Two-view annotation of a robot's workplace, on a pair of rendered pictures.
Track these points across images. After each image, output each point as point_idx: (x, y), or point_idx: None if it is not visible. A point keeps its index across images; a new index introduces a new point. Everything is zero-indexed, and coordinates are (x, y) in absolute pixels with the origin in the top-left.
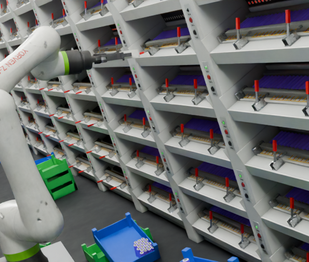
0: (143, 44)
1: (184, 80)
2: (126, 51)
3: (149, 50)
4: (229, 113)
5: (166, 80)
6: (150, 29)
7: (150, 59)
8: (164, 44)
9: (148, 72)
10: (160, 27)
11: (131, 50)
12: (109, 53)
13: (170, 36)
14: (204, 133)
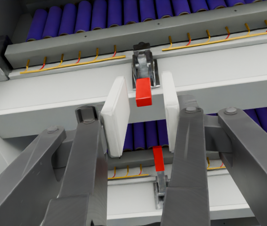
0: None
1: (142, 132)
2: (174, 93)
3: (148, 67)
4: None
5: (162, 152)
6: None
7: (133, 105)
8: (189, 36)
9: (22, 146)
10: (7, 1)
11: (172, 84)
12: (70, 157)
13: (168, 10)
14: (230, 222)
